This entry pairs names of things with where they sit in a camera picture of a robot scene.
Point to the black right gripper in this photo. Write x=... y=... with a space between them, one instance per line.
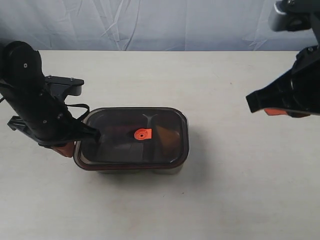
x=296 y=93

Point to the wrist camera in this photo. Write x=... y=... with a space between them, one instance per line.
x=292 y=15
x=61 y=87

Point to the transparent lid with orange seal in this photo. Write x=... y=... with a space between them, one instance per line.
x=143 y=150

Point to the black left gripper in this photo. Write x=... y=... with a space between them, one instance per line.
x=52 y=125

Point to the white backdrop cloth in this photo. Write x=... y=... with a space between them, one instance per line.
x=147 y=25

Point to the steel two-compartment lunch box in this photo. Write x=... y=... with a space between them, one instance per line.
x=157 y=171

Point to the yellow cheese wedge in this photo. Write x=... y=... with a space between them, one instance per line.
x=170 y=141

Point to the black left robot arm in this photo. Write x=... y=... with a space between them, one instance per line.
x=39 y=100

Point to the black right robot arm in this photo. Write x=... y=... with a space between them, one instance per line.
x=316 y=25

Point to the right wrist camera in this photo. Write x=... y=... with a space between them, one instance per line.
x=292 y=15

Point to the red sausage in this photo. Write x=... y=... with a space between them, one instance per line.
x=120 y=131

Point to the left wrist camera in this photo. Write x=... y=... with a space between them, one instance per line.
x=61 y=87

